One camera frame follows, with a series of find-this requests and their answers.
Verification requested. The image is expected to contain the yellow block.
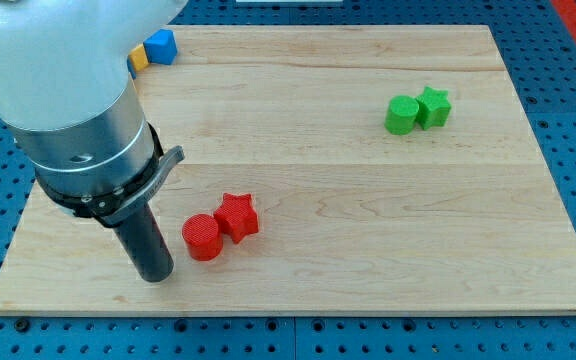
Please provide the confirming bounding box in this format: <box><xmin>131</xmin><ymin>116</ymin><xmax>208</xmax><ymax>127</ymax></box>
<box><xmin>128</xmin><ymin>44</ymin><xmax>150</xmax><ymax>72</ymax></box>

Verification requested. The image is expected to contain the green cylinder block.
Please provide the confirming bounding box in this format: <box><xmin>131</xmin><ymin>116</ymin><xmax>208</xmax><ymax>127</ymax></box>
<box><xmin>384</xmin><ymin>95</ymin><xmax>420</xmax><ymax>135</ymax></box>

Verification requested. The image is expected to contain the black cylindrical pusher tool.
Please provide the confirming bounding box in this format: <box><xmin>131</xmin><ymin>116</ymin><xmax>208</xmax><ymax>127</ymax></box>
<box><xmin>113</xmin><ymin>204</ymin><xmax>174</xmax><ymax>282</ymax></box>

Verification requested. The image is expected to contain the red star block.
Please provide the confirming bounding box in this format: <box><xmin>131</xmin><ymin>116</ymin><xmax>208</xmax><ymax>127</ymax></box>
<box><xmin>213</xmin><ymin>193</ymin><xmax>259</xmax><ymax>244</ymax></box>

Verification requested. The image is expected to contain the wooden board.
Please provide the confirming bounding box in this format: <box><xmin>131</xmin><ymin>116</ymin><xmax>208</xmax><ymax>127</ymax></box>
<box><xmin>0</xmin><ymin>25</ymin><xmax>576</xmax><ymax>317</ymax></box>

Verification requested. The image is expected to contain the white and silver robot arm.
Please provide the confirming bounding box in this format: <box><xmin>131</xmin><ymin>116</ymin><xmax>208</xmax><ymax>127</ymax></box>
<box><xmin>0</xmin><ymin>0</ymin><xmax>186</xmax><ymax>196</ymax></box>

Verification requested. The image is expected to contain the black clamp ring with lever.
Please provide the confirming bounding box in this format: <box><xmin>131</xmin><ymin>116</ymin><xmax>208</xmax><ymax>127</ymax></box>
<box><xmin>34</xmin><ymin>121</ymin><xmax>186</xmax><ymax>229</ymax></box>

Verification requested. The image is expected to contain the red cylinder block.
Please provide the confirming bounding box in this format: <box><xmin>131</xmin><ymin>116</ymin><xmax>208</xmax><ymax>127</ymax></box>
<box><xmin>181</xmin><ymin>214</ymin><xmax>223</xmax><ymax>261</ymax></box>

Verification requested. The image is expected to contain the blue pentagon block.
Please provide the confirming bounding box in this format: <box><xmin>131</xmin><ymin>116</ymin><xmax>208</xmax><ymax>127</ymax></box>
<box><xmin>143</xmin><ymin>29</ymin><xmax>178</xmax><ymax>65</ymax></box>

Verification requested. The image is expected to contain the green star block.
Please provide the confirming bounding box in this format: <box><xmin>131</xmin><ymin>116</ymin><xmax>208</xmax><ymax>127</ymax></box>
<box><xmin>415</xmin><ymin>86</ymin><xmax>452</xmax><ymax>130</ymax></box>

